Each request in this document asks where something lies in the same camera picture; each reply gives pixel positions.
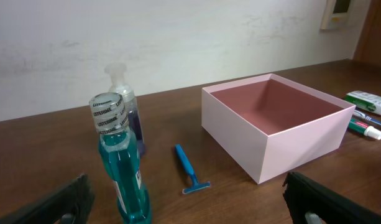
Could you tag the beige wall panel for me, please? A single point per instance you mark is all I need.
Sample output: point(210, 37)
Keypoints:
point(336, 14)

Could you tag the brown wooden door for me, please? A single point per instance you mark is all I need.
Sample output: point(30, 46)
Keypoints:
point(368, 48)

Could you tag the blue Listerine mouthwash bottle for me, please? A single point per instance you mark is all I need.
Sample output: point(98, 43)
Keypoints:
point(117, 146)

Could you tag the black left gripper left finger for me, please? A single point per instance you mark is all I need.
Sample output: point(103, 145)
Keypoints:
point(71, 203)

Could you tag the blue white toothbrush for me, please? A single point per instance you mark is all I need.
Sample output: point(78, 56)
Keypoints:
point(363, 116)

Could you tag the blue disposable razor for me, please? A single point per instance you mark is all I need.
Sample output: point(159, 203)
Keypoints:
point(195, 184)

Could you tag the green toothpaste tube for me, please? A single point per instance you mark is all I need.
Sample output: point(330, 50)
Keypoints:
point(364, 129)

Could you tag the green soap box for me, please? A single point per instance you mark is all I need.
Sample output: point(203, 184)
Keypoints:
point(365, 101)

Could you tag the purple pump soap bottle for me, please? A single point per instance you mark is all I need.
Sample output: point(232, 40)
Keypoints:
point(119, 85)

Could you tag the pink open box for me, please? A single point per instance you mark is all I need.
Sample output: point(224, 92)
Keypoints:
point(270, 125)

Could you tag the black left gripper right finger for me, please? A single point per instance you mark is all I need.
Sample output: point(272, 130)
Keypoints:
point(309, 201)

